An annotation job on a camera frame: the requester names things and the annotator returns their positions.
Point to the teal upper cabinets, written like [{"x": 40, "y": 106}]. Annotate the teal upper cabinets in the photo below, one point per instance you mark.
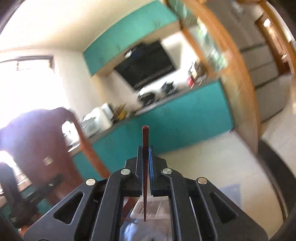
[{"x": 126, "y": 32}]

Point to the black wok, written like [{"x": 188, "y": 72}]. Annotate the black wok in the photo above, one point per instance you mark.
[{"x": 148, "y": 98}]

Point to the teal lower cabinets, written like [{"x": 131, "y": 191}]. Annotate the teal lower cabinets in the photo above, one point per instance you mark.
[{"x": 188, "y": 118}]

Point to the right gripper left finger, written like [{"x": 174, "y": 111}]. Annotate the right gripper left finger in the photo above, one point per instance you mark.
[{"x": 93, "y": 210}]

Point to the white plastic utensil basket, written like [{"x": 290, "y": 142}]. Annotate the white plastic utensil basket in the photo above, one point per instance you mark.
[{"x": 157, "y": 208}]

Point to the black range hood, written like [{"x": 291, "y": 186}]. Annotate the black range hood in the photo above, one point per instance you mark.
[{"x": 147, "y": 63}]

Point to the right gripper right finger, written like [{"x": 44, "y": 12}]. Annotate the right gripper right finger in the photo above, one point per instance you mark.
[{"x": 200, "y": 211}]

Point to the red thermos bottle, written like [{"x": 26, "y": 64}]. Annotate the red thermos bottle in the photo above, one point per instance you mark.
[{"x": 190, "y": 82}]

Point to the glass sliding door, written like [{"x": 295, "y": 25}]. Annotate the glass sliding door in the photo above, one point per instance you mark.
[{"x": 235, "y": 77}]

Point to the red-brown chopstick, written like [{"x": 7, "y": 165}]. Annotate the red-brown chopstick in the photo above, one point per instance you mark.
[{"x": 145, "y": 156}]

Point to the grey refrigerator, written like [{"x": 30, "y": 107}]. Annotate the grey refrigerator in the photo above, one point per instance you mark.
[{"x": 270, "y": 85}]

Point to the carved wooden chair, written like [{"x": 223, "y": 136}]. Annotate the carved wooden chair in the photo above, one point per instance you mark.
[{"x": 36, "y": 143}]

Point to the teal cabinets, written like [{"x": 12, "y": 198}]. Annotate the teal cabinets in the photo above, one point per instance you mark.
[
  {"x": 126, "y": 32},
  {"x": 188, "y": 118}
]

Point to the black cooking pot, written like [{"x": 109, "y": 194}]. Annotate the black cooking pot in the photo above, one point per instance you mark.
[{"x": 168, "y": 89}]

